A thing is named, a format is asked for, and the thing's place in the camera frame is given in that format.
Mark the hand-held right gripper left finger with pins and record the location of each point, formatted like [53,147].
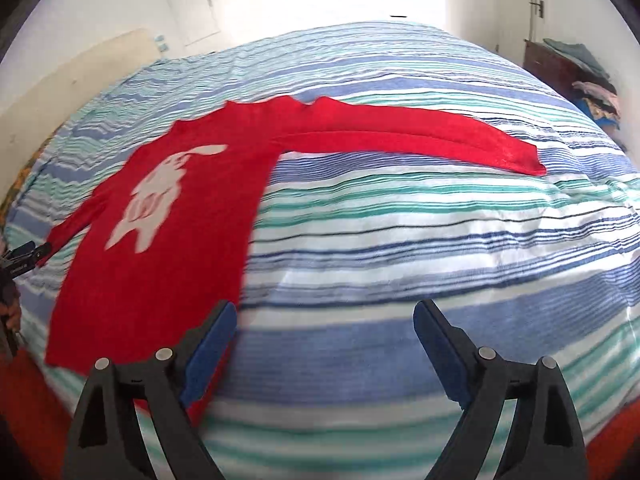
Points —
[210,350]

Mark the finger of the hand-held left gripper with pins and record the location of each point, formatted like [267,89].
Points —
[31,252]

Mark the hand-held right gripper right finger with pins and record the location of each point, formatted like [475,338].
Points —
[440,355]

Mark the red sweater with white figure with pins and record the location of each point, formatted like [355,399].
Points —
[190,240]

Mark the pile of folded clothes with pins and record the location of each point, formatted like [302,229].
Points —
[592,85]

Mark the orange floral mattress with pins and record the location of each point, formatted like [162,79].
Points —
[27,172]

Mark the striped bed sheet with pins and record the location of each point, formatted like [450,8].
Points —
[400,240]

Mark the beige padded headboard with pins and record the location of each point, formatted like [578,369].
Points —
[65,90]

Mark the small light blue object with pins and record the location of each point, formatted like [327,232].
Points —
[161,43]

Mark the white panelled door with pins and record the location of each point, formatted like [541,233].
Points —
[192,5]

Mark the dark wooden cabinet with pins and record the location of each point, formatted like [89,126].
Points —
[542,65]

